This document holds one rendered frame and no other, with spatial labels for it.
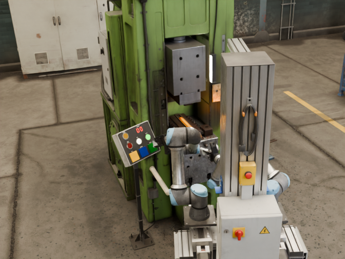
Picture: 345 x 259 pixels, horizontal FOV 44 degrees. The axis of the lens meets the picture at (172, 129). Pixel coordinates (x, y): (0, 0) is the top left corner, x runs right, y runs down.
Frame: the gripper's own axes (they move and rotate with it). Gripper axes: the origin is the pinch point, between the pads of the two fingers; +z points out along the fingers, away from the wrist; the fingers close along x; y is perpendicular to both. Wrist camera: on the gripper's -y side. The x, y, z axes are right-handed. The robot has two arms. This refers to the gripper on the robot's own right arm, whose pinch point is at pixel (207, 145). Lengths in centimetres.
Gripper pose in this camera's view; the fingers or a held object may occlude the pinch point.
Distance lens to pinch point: 361.4
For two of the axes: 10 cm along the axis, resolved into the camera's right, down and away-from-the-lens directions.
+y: 0.4, 9.0, 4.4
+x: 9.4, -1.9, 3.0
